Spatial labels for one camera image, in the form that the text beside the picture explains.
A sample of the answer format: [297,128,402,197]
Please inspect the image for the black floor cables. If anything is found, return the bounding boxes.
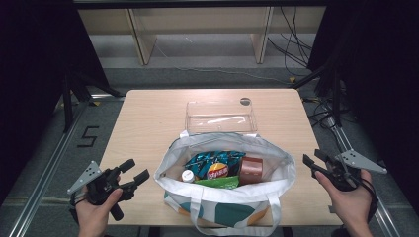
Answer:
[302,97,339,130]

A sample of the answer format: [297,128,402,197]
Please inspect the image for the white cable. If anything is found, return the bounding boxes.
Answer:
[153,41,292,85]

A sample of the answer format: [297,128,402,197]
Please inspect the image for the black tripod stand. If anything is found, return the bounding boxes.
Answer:
[291,63,344,128]
[61,71,124,133]

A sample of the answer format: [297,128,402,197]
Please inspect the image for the metal floor rail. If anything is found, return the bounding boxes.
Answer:
[331,126,402,237]
[8,94,125,237]

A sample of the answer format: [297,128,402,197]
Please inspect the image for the white patterned tote bag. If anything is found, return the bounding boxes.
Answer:
[153,129,297,237]

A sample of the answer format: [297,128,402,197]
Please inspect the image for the green snack packet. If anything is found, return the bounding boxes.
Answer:
[194,175,240,191]

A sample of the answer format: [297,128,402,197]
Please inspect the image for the small white-capped bottle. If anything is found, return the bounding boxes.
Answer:
[181,169,196,184]

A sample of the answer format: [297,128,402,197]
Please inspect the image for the clear plastic container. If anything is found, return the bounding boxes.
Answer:
[185,98,259,135]

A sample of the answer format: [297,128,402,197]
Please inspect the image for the blue potato chips bag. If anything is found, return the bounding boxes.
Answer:
[184,150,246,181]

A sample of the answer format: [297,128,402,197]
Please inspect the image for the black hanging cable bundle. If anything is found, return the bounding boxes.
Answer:
[266,6,314,77]

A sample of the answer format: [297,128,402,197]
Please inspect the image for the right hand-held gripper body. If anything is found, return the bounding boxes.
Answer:
[324,149,389,193]

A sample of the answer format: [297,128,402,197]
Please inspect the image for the grey floor tape strip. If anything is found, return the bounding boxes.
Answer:
[6,196,72,205]

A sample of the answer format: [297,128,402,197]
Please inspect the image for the black curtain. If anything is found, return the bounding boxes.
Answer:
[307,0,419,198]
[0,0,111,205]

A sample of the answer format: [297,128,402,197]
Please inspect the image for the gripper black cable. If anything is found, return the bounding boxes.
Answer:
[357,171,379,225]
[68,192,87,225]

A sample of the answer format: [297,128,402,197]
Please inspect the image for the brown carton box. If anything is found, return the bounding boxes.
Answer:
[237,156,265,186]

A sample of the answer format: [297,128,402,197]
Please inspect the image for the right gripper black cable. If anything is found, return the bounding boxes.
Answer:
[357,171,379,225]

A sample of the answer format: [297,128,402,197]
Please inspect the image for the person's left hand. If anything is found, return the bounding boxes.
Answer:
[74,187,124,237]

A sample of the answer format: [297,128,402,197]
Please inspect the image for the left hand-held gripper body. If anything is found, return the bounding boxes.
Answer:
[67,160,137,222]

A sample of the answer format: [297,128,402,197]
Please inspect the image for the light wooden desk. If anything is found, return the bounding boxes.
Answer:
[78,6,327,66]

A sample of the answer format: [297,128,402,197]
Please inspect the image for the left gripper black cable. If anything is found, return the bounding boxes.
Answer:
[68,192,87,225]

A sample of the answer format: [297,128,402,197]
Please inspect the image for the person's right hand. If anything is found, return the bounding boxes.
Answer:
[314,169,374,232]

